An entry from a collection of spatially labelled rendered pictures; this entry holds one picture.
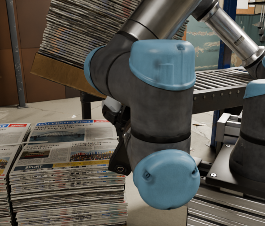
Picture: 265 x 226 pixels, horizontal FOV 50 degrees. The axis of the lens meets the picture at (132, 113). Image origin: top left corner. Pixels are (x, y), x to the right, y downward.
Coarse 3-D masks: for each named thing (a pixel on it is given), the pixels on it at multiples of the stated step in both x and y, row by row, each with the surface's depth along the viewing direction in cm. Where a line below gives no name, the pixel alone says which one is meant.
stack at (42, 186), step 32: (0, 128) 96; (64, 128) 96; (96, 128) 96; (0, 160) 74; (32, 160) 74; (64, 160) 74; (96, 160) 74; (0, 192) 68; (32, 192) 70; (64, 192) 71; (96, 192) 73; (0, 224) 71; (32, 224) 72; (64, 224) 74; (96, 224) 75
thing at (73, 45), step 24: (72, 0) 56; (96, 0) 57; (120, 0) 58; (48, 24) 56; (72, 24) 57; (96, 24) 58; (120, 24) 59; (48, 48) 57; (72, 48) 58; (96, 96) 63
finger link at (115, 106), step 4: (108, 96) 60; (104, 100) 61; (108, 100) 60; (112, 100) 58; (116, 100) 57; (108, 104) 59; (112, 104) 58; (116, 104) 57; (120, 104) 56; (112, 108) 58; (116, 108) 57; (120, 108) 56; (116, 112) 56; (120, 112) 58
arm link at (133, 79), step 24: (144, 48) 30; (168, 48) 29; (192, 48) 31; (120, 72) 35; (144, 72) 30; (168, 72) 29; (192, 72) 31; (120, 96) 36; (144, 96) 31; (168, 96) 30; (192, 96) 32; (144, 120) 32; (168, 120) 31
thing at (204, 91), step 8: (216, 88) 164; (224, 88) 164; (232, 88) 165; (240, 88) 168; (200, 96) 155; (208, 96) 158; (216, 96) 161; (224, 96) 164; (232, 96) 167; (240, 96) 170; (200, 104) 157; (208, 104) 160; (216, 104) 163; (224, 104) 166; (232, 104) 169; (240, 104) 172; (192, 112) 156; (200, 112) 159
